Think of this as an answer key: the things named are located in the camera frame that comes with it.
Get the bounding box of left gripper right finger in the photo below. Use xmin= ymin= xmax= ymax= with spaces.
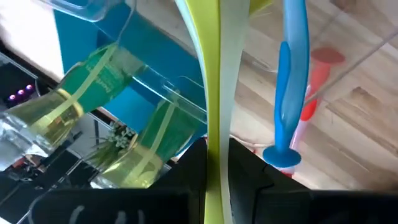
xmin=229 ymin=138 xmax=312 ymax=224

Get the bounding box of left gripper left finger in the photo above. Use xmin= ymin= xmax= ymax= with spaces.
xmin=149 ymin=137 xmax=208 ymax=224

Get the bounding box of green soap pump bottle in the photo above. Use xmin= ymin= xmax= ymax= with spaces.
xmin=90 ymin=93 xmax=208 ymax=190
xmin=0 ymin=43 xmax=147 ymax=172

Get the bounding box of lime green dish brush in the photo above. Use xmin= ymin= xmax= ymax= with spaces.
xmin=174 ymin=0 xmax=274 ymax=224

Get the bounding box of blue dish brush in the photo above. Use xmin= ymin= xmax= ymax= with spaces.
xmin=262 ymin=0 xmax=311 ymax=169

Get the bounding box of red dish brush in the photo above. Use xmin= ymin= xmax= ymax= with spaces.
xmin=281 ymin=46 xmax=346 ymax=180

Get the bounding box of clear plastic bin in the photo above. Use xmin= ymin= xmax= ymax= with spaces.
xmin=39 ymin=0 xmax=137 ymax=23
xmin=118 ymin=0 xmax=398 ymax=194

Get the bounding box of potted succulent plant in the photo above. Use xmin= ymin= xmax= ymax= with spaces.
xmin=86 ymin=121 xmax=139 ymax=170

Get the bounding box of teal plastic bin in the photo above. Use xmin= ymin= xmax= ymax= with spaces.
xmin=52 ymin=2 xmax=209 ymax=156

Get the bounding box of black device with purple lights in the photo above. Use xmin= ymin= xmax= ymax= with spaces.
xmin=0 ymin=51 xmax=40 ymax=113

